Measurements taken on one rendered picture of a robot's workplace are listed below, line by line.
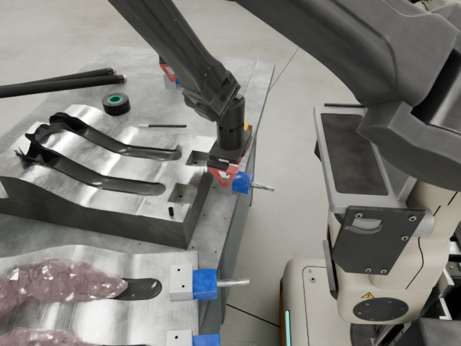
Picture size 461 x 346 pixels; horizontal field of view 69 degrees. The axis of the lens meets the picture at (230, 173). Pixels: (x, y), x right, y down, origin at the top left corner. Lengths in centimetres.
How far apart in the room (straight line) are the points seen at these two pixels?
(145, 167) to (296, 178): 136
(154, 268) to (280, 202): 131
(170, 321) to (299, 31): 46
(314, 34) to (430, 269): 50
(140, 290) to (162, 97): 70
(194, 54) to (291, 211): 143
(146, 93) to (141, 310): 77
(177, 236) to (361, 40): 53
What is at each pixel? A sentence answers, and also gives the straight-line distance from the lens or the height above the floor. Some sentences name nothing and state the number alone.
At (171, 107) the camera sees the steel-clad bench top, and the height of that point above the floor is 80.
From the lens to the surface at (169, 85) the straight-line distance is 120.
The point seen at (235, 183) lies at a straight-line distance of 77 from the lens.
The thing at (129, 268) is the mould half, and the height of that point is 86.
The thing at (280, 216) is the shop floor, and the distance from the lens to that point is 181.
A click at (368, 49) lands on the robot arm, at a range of 25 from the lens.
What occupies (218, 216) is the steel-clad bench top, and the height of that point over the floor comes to 80.
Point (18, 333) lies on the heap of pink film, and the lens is 58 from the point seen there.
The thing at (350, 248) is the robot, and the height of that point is 96.
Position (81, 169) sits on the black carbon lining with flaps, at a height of 90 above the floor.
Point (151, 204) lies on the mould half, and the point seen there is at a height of 89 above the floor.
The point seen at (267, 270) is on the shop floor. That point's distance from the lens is 161.
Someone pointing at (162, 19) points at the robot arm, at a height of 124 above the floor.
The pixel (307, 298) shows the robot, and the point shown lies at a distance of 126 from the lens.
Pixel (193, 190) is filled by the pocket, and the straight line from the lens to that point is 71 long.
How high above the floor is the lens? 139
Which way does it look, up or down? 44 degrees down
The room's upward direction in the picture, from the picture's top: straight up
